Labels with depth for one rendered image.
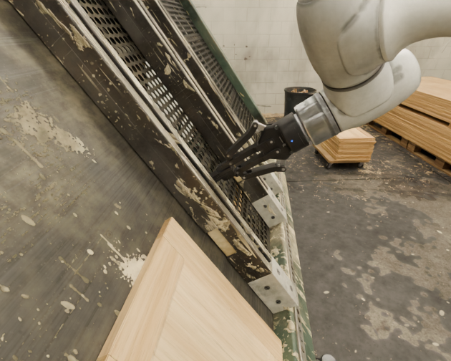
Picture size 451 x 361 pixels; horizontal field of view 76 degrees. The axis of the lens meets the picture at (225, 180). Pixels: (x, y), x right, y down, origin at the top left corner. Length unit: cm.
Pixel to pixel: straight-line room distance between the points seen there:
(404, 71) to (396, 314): 177
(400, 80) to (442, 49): 645
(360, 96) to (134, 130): 40
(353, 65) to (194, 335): 46
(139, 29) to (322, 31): 59
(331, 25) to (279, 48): 524
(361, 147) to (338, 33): 330
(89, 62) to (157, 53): 36
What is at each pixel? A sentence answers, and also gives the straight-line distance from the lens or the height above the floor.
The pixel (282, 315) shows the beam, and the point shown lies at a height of 89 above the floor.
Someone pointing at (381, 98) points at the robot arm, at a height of 143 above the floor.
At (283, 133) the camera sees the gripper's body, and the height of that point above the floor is 135.
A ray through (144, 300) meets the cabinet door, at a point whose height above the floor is 121.
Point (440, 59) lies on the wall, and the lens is 705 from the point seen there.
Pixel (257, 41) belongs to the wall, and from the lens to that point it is 558.
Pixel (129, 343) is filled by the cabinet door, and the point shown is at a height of 121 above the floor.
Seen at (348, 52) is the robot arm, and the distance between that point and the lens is 46.
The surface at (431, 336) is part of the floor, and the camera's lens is 217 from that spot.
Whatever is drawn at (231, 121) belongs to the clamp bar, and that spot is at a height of 122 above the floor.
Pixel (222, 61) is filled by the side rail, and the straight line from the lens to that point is 189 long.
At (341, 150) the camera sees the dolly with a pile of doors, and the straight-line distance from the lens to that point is 361.
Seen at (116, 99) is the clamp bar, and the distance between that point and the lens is 57.
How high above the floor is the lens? 154
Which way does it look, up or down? 28 degrees down
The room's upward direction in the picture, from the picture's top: straight up
